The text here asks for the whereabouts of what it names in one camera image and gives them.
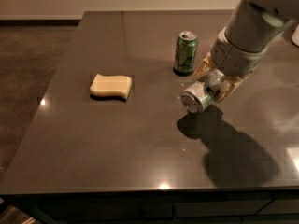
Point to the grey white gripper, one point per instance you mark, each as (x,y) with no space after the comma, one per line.
(234,59)

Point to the silver 7up can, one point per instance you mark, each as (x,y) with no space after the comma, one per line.
(203,92)

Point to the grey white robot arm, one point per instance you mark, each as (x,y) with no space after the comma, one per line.
(244,40)

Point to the green soda can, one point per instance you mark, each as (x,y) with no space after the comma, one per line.
(186,49)

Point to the white object at table edge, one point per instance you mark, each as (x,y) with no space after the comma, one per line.
(295,37)

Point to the yellow sponge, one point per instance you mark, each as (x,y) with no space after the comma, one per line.
(108,86)

